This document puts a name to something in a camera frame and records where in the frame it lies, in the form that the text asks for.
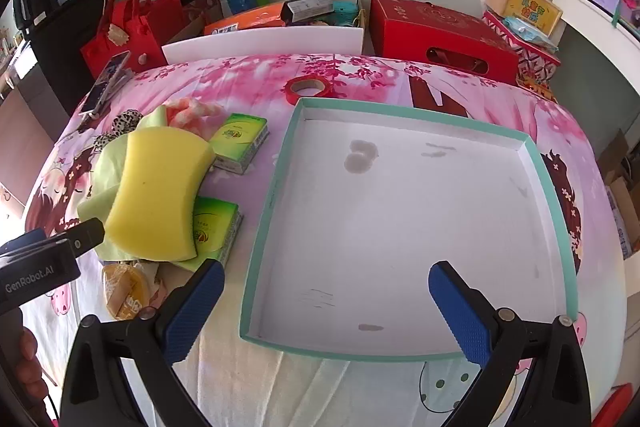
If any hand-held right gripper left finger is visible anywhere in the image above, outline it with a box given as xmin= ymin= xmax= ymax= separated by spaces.
xmin=59 ymin=258 xmax=227 ymax=427

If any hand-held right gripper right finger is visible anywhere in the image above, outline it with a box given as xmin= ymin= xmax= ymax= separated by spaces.
xmin=427 ymin=260 xmax=593 ymax=427

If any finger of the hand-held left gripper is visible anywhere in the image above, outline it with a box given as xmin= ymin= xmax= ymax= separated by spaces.
xmin=50 ymin=217 xmax=107 ymax=260

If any light green cloth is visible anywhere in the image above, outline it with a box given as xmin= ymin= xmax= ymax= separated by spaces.
xmin=76 ymin=106 xmax=213 ymax=274

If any round orange sponge pad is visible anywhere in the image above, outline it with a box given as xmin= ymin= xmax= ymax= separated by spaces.
xmin=101 ymin=261 xmax=151 ymax=320

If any green tissue pack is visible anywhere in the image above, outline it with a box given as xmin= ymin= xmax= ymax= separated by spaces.
xmin=192 ymin=196 xmax=244 ymax=268
xmin=207 ymin=113 xmax=269 ymax=176

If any yellow sponge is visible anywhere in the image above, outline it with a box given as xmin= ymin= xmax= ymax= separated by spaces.
xmin=102 ymin=127 xmax=217 ymax=262

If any teal-rimmed shallow cardboard box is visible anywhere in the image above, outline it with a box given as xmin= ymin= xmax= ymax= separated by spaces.
xmin=239 ymin=97 xmax=580 ymax=363

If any leopard print scrunchie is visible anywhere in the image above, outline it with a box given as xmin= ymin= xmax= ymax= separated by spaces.
xmin=92 ymin=108 xmax=143 ymax=152

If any pink white fluffy towel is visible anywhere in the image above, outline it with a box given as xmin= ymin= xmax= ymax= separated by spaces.
xmin=164 ymin=98 xmax=226 ymax=140

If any red tape roll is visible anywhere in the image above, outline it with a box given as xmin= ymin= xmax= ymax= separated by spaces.
xmin=285 ymin=76 xmax=333 ymax=105

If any person's left hand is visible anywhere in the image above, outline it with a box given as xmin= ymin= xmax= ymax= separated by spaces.
xmin=2 ymin=324 xmax=51 ymax=408

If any smartphone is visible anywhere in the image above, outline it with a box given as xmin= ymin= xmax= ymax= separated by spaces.
xmin=79 ymin=51 xmax=132 ymax=118

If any red stool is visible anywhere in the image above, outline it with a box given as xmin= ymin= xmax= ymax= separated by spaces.
xmin=592 ymin=384 xmax=636 ymax=427

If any white blue printed carton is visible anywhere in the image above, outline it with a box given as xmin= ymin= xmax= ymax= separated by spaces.
xmin=605 ymin=177 xmax=640 ymax=258

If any red gift bag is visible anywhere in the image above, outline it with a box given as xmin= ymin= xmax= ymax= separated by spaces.
xmin=80 ymin=0 xmax=186 ymax=82

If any brown cardboard box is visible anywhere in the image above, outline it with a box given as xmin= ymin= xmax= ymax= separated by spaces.
xmin=597 ymin=129 xmax=632 ymax=188

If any red yellow printed packet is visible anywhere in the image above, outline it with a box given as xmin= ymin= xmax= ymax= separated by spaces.
xmin=517 ymin=77 xmax=558 ymax=102

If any dark red cardboard box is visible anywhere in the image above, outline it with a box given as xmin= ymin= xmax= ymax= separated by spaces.
xmin=179 ymin=0 xmax=224 ymax=38

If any white storage bin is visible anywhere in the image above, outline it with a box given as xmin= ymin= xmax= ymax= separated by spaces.
xmin=161 ymin=24 xmax=365 ymax=65

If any red white patterned box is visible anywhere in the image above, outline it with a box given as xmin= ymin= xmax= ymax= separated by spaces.
xmin=482 ymin=11 xmax=562 ymax=82

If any orange carton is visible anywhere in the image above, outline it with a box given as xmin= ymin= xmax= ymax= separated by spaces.
xmin=202 ymin=3 xmax=291 ymax=36

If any large red gift box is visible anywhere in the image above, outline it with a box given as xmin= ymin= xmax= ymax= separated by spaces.
xmin=369 ymin=0 xmax=521 ymax=86

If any blue wipes packet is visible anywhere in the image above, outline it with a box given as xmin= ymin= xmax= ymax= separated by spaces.
xmin=502 ymin=16 xmax=558 ymax=52

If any yellow carry case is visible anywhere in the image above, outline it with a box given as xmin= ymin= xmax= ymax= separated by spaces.
xmin=486 ymin=0 xmax=563 ymax=35

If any black white carton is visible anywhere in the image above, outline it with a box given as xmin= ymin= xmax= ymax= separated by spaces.
xmin=281 ymin=0 xmax=335 ymax=25

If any white desk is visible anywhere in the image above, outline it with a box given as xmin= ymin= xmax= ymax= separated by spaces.
xmin=552 ymin=0 xmax=640 ymax=98

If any teal plastic container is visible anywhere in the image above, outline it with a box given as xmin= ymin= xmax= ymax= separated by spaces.
xmin=332 ymin=2 xmax=361 ymax=28

